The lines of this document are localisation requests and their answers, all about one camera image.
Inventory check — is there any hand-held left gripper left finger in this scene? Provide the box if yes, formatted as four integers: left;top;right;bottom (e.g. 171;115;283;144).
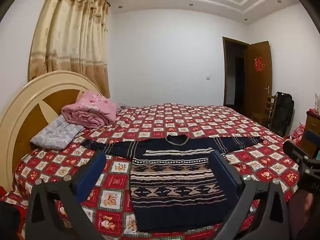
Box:
25;151;108;240

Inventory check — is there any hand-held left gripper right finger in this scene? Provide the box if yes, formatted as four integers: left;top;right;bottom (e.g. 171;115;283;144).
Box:
209;152;292;240

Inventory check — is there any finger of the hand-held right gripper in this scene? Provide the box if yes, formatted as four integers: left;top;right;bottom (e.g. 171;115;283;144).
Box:
283;140;310;172
303;129;320;158

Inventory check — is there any navy patterned knit sweater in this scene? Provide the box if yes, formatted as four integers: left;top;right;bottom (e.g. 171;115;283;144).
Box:
81;134;263;233

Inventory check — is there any person's right hand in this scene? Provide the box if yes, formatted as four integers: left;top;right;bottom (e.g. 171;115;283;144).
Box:
303;194;315;213

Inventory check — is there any wooden cabinet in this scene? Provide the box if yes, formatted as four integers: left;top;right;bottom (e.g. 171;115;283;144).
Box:
299;110;320;161

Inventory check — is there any red patterned bag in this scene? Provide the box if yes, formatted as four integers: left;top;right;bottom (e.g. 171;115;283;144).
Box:
289;124;306;146

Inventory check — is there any black backpack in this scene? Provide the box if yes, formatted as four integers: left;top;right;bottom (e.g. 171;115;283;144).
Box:
271;92;295;137

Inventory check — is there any wooden chair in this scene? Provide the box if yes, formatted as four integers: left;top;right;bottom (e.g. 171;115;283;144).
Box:
251;95;278;128

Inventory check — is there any grey floral pillow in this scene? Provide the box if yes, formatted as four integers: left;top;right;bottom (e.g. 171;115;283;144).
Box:
30;115;85;150

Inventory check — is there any pink folded blanket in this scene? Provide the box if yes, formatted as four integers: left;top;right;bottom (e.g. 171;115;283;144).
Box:
61;91;118;128

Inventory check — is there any brown wooden door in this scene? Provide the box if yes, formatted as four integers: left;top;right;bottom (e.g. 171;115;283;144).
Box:
244;41;272;121

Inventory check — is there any red patchwork bear bedspread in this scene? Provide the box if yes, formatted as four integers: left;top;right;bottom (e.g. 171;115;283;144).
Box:
0;102;300;240

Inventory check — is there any cream and brown headboard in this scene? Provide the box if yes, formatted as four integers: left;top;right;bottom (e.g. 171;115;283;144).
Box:
0;70;105;192

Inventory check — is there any beige floral curtain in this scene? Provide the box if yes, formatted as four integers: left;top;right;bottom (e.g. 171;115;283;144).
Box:
27;0;111;98

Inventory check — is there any dark wooden door frame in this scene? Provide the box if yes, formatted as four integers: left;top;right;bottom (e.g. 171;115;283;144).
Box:
222;37;250;107

